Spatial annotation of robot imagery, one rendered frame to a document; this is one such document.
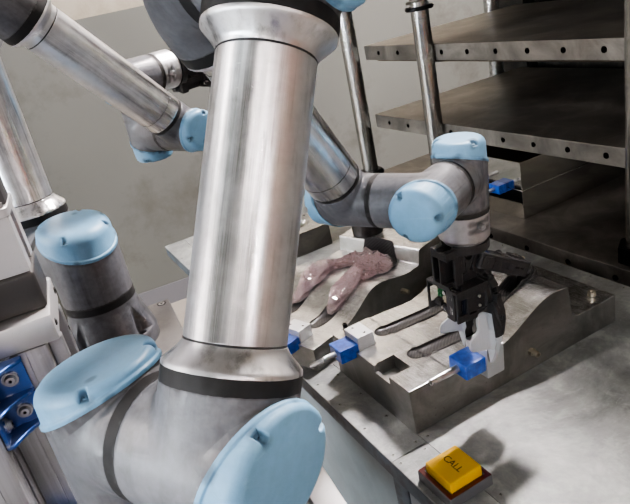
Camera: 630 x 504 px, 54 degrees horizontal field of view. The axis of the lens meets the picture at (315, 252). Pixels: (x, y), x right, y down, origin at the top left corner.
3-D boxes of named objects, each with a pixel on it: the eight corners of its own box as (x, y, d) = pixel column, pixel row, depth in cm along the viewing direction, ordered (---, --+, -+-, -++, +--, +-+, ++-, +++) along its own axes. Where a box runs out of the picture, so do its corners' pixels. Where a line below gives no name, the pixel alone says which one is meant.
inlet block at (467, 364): (441, 403, 97) (439, 375, 95) (421, 388, 102) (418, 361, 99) (504, 369, 102) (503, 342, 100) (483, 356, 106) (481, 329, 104)
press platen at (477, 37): (640, 60, 135) (640, 36, 133) (365, 60, 228) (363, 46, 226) (830, -7, 162) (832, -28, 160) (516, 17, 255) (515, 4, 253)
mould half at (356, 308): (318, 372, 130) (307, 327, 126) (241, 341, 148) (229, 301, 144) (451, 269, 160) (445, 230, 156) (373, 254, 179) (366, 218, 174)
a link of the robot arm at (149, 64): (102, 112, 119) (87, 67, 116) (149, 97, 126) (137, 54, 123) (124, 111, 114) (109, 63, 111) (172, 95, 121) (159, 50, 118)
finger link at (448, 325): (432, 345, 105) (436, 304, 99) (460, 332, 107) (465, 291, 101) (444, 357, 102) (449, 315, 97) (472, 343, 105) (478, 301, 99)
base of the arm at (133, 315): (74, 380, 100) (52, 327, 96) (71, 340, 113) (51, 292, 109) (166, 345, 104) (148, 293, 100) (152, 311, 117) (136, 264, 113)
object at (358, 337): (319, 384, 115) (313, 359, 113) (307, 372, 120) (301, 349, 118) (377, 355, 120) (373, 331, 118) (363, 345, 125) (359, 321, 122)
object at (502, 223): (650, 301, 143) (650, 278, 140) (353, 196, 252) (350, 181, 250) (850, 186, 174) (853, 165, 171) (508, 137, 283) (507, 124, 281)
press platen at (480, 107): (639, 171, 144) (639, 150, 143) (376, 127, 237) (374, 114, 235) (819, 89, 172) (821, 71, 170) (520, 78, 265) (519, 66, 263)
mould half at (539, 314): (416, 434, 107) (405, 369, 102) (340, 371, 129) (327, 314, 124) (615, 320, 126) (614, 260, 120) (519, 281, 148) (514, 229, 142)
